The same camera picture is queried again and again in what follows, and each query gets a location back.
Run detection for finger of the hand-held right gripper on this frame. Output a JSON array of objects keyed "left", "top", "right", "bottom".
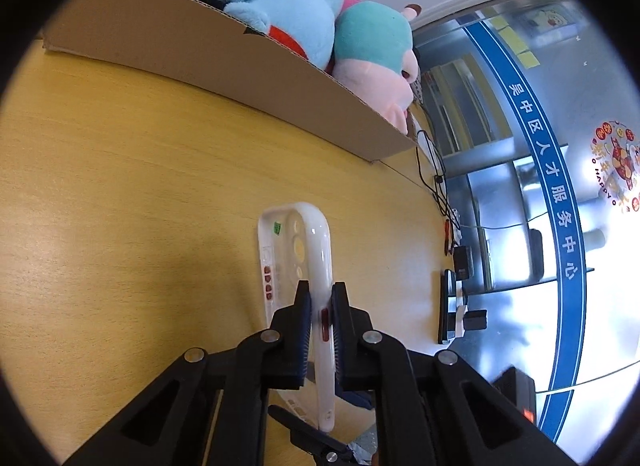
[{"left": 267, "top": 404, "right": 359, "bottom": 466}]

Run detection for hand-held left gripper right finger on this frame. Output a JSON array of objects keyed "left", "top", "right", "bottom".
[{"left": 330, "top": 282, "right": 576, "bottom": 466}]

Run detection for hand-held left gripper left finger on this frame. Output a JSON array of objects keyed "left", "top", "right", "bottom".
[{"left": 65, "top": 280, "right": 314, "bottom": 466}]

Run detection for white phone case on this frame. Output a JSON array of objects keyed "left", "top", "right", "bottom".
[{"left": 257, "top": 202, "right": 336, "bottom": 435}]

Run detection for cardboard box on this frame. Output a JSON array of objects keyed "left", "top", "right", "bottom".
[{"left": 42, "top": 0, "right": 419, "bottom": 165}]

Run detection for black phone stand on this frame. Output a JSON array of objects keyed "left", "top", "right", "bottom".
[{"left": 437, "top": 269, "right": 489, "bottom": 345}]

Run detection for black charger block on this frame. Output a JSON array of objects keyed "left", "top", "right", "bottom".
[{"left": 452, "top": 245, "right": 474, "bottom": 281}]

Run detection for black device with red light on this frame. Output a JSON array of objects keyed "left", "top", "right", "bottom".
[{"left": 492, "top": 366, "right": 539, "bottom": 428}]

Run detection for blue band window decal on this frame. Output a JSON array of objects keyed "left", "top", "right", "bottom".
[{"left": 461, "top": 20, "right": 587, "bottom": 447}]

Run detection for white cup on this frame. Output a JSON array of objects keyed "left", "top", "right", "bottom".
[{"left": 582, "top": 228, "right": 607, "bottom": 253}]

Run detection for teal and pink plush toy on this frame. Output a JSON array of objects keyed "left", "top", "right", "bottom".
[{"left": 324, "top": 0, "right": 424, "bottom": 135}]

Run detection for round festive window sticker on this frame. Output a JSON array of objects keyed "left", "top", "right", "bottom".
[{"left": 590, "top": 120, "right": 640, "bottom": 215}]

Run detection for light blue plush toy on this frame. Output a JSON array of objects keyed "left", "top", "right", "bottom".
[{"left": 222, "top": 0, "right": 347, "bottom": 72}]

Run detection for yellow sticky notes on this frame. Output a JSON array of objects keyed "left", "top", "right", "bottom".
[{"left": 487, "top": 14, "right": 542, "bottom": 69}]

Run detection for cartoon poster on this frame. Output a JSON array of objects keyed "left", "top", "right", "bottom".
[{"left": 520, "top": 2, "right": 577, "bottom": 40}]

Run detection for black cable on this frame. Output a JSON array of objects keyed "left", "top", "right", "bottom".
[{"left": 414, "top": 129, "right": 462, "bottom": 227}]

